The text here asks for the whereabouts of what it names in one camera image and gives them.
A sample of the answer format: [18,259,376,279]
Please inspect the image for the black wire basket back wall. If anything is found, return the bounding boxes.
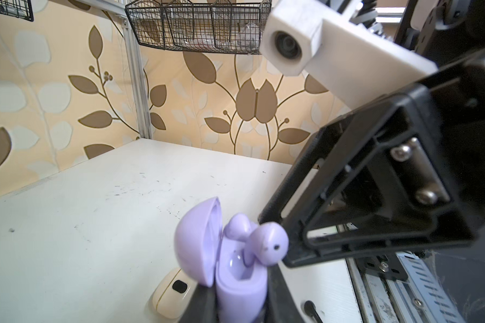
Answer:
[0,0,34,22]

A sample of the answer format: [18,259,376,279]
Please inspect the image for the black earbud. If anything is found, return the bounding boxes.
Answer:
[303,300,323,323]

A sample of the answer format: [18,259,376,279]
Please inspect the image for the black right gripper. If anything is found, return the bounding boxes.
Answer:
[416,1,485,226]

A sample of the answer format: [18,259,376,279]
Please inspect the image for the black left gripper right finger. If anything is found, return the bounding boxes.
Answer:
[265,265,304,323]

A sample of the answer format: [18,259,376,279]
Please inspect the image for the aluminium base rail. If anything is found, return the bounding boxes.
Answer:
[346,252,465,322]

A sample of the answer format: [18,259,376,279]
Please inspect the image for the black wire basket wall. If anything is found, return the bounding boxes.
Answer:
[125,1,272,55]
[0,0,34,22]

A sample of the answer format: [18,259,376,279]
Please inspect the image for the cream earbud charging case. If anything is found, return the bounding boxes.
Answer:
[152,268,198,319]

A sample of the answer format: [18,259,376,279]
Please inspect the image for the black wire basket right wall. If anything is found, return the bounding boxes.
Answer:
[125,1,272,55]

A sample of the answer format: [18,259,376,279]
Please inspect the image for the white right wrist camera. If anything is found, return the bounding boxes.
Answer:
[260,1,438,108]

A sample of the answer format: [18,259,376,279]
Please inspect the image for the purple earbud charging case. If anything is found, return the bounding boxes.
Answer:
[174,197,268,322]

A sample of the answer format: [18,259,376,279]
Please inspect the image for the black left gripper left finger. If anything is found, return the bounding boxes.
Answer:
[179,285,217,323]

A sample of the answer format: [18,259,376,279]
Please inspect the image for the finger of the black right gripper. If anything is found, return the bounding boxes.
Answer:
[262,84,485,268]

